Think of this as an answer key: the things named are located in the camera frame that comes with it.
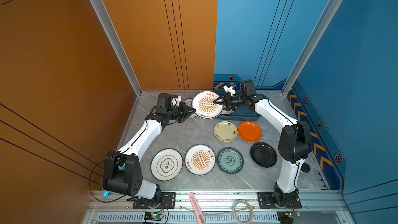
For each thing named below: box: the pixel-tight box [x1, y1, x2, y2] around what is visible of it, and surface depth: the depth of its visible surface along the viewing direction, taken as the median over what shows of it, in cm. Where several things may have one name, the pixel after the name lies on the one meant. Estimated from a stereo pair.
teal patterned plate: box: [217, 146, 245, 175], surface depth 87 cm
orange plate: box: [237, 121, 262, 143], surface depth 98 cm
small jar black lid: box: [300, 162, 311, 174], surface depth 75 cm
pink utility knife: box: [188, 192, 207, 224], surface depth 72 cm
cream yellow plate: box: [213, 120, 238, 143], surface depth 99 cm
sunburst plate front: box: [184, 144, 216, 176], surface depth 87 cm
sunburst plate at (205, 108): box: [191, 91, 224, 120], surface depth 84 cm
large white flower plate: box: [150, 148, 183, 182], surface depth 86 cm
